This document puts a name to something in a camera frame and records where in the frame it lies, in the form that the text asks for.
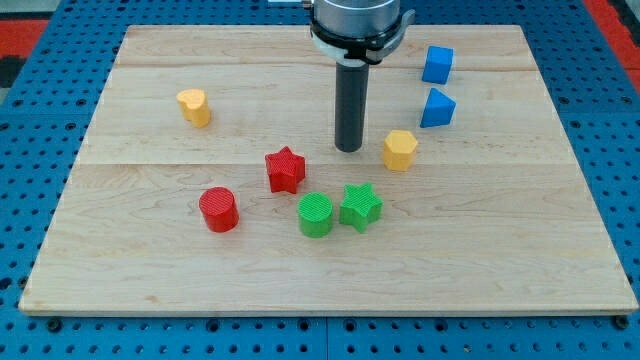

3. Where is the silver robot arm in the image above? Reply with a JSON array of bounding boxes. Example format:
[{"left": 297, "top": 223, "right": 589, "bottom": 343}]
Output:
[{"left": 267, "top": 0, "right": 416, "bottom": 67}]

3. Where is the red star block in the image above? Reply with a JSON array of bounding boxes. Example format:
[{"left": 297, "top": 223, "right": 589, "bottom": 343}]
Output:
[{"left": 265, "top": 146, "right": 306, "bottom": 194}]

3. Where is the green star block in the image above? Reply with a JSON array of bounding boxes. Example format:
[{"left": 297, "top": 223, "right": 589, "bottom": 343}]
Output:
[{"left": 339, "top": 183, "right": 384, "bottom": 233}]

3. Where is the green cylinder block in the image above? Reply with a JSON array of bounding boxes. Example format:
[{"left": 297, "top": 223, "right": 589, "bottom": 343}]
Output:
[{"left": 297, "top": 192, "right": 333, "bottom": 238}]

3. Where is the yellow hexagon block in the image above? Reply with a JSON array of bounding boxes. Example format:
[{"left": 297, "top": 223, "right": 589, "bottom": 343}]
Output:
[{"left": 382, "top": 130, "right": 418, "bottom": 171}]

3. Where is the black cylindrical pointer tool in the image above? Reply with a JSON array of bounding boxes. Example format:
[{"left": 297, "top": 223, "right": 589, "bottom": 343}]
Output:
[{"left": 334, "top": 63, "right": 369, "bottom": 153}]

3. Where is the red cylinder block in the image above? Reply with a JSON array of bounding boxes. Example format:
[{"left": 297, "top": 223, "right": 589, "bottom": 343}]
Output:
[{"left": 198, "top": 187, "right": 239, "bottom": 233}]

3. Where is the wooden board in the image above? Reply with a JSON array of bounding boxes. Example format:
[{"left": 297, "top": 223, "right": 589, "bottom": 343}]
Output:
[{"left": 19, "top": 25, "right": 638, "bottom": 317}]

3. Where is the blue triangle block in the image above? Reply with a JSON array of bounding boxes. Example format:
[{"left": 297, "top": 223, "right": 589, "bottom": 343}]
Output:
[{"left": 419, "top": 88, "right": 456, "bottom": 128}]

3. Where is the yellow heart block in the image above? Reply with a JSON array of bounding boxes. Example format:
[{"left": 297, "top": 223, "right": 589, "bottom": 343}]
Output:
[{"left": 176, "top": 89, "right": 211, "bottom": 128}]

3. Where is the blue cube block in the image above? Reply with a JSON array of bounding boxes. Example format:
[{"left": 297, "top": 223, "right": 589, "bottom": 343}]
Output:
[{"left": 421, "top": 45, "right": 454, "bottom": 85}]

